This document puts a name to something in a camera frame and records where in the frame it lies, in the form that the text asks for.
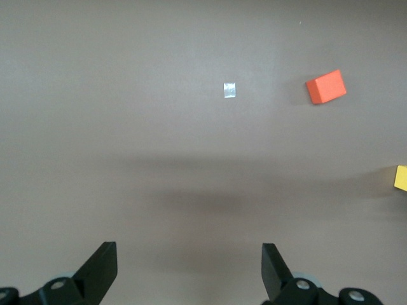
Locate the orange wooden block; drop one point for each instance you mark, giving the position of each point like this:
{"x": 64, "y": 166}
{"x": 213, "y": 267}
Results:
{"x": 326, "y": 87}

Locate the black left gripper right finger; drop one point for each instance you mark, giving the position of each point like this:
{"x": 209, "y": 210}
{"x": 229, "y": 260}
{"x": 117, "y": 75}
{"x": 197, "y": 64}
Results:
{"x": 276, "y": 279}

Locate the small clear tape piece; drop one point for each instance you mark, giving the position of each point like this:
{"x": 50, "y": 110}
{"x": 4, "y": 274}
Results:
{"x": 229, "y": 90}

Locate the yellow wooden block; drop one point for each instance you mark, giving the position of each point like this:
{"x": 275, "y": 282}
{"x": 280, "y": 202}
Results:
{"x": 401, "y": 178}

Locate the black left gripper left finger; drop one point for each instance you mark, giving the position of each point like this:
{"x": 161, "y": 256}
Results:
{"x": 98, "y": 273}

